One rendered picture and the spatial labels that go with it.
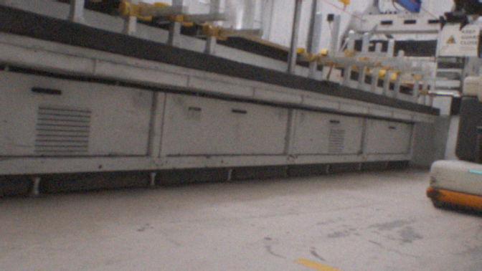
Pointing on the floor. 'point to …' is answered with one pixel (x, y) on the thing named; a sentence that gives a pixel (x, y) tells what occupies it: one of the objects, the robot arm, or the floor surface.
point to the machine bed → (174, 124)
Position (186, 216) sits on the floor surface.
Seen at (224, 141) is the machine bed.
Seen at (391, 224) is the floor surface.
